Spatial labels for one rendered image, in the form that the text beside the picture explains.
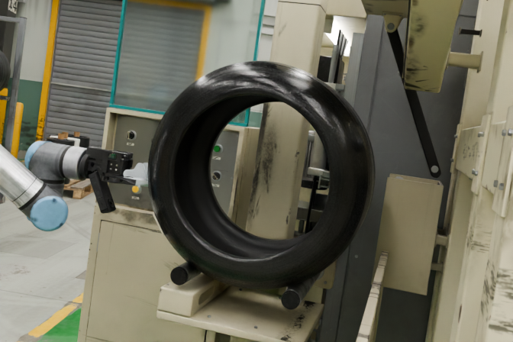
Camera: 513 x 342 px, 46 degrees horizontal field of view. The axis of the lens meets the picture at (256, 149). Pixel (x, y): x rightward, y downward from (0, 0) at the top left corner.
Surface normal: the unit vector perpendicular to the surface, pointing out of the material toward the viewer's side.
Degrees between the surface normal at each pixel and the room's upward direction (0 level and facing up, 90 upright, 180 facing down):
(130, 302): 90
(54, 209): 94
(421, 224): 90
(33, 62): 90
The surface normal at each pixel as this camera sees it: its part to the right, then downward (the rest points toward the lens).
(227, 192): -0.25, 0.02
